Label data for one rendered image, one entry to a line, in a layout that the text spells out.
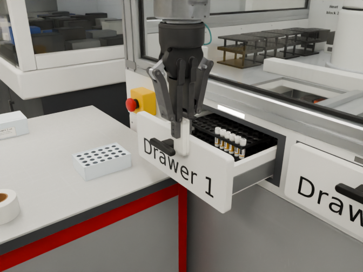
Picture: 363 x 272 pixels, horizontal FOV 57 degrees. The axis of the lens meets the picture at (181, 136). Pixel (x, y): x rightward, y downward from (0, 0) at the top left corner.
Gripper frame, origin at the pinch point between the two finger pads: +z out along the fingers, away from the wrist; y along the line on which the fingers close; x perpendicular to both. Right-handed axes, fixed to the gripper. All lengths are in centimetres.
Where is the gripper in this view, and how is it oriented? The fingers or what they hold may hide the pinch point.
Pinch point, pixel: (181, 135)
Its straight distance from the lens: 62.5
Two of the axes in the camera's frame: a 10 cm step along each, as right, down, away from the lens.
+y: 7.9, -2.5, 5.6
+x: -6.1, -3.2, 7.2
